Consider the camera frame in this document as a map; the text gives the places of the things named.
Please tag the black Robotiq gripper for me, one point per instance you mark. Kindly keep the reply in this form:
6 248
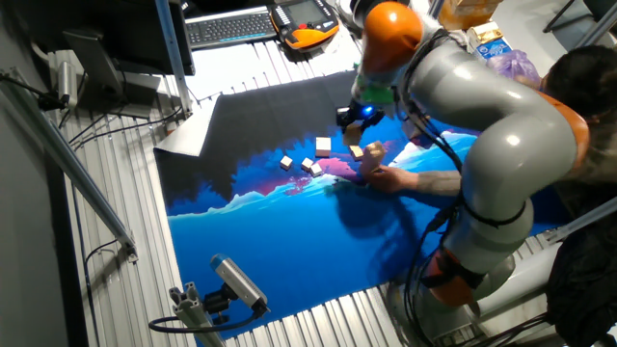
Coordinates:
366 113

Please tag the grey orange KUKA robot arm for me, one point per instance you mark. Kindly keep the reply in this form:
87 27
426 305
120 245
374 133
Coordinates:
511 135

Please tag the bare human hand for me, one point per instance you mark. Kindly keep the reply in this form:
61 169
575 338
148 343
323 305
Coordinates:
390 179

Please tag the white paper sheets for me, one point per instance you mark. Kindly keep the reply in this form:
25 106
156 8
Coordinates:
335 46

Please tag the orange black teach pendant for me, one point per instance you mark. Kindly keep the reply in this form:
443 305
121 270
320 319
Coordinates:
308 36

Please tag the black round spool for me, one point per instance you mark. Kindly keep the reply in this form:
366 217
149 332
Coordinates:
354 12

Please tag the blue landscape printed cloth mat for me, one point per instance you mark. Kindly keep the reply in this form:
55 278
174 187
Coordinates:
289 241

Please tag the orange plastic bag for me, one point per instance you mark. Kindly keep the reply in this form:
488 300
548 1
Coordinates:
463 14

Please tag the blue white carton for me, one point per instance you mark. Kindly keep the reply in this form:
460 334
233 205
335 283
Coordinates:
491 45

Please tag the dark computer keyboard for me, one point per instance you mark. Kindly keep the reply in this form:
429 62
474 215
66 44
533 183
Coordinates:
226 29

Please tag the purple plastic bag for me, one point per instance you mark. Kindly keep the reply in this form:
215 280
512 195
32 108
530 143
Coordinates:
516 65

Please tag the person in beige sweater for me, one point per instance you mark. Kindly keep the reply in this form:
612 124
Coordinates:
578 77

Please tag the white cylindrical roll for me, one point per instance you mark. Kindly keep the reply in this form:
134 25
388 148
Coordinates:
525 284

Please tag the black computer monitor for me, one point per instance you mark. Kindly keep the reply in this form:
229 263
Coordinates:
120 29

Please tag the black monitor stand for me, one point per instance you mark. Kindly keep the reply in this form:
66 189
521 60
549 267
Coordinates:
96 62

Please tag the black office chair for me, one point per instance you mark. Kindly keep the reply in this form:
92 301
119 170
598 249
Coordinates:
600 4

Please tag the person in black jacket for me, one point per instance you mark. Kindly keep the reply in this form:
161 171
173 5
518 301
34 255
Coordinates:
583 289

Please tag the silver cylindrical device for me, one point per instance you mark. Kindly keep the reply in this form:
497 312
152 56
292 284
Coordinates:
67 84

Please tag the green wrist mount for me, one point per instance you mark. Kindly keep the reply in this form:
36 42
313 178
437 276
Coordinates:
378 95

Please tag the aluminium frame post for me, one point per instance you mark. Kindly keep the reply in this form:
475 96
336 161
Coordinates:
171 53

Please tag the silver camera with blue tip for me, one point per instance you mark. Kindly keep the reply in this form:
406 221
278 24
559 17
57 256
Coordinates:
238 282

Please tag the black camera ball mount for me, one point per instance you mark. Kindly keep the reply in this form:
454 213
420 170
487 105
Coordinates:
217 302

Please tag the aluminium frame beam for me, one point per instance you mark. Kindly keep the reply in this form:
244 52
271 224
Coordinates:
72 168
583 219
598 30

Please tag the aluminium profile bracket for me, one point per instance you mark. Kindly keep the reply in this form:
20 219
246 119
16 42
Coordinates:
190 311

